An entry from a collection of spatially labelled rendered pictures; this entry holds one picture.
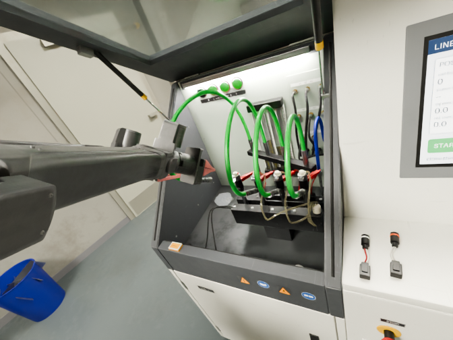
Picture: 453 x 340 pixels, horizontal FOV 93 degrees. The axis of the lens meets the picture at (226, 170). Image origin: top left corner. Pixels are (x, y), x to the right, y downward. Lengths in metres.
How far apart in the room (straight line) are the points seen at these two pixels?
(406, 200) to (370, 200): 0.08
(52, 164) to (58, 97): 2.55
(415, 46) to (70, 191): 0.66
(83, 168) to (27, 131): 2.52
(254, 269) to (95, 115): 2.45
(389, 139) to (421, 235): 0.26
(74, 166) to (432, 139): 0.69
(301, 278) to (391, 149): 0.41
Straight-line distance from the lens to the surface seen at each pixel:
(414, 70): 0.66
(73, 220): 2.96
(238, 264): 0.75
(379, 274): 0.67
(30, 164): 0.20
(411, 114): 0.67
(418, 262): 0.71
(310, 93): 0.90
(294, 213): 0.80
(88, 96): 2.83
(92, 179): 0.27
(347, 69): 0.65
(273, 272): 0.71
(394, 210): 0.77
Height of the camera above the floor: 1.55
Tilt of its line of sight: 30 degrees down
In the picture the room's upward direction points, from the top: 22 degrees counter-clockwise
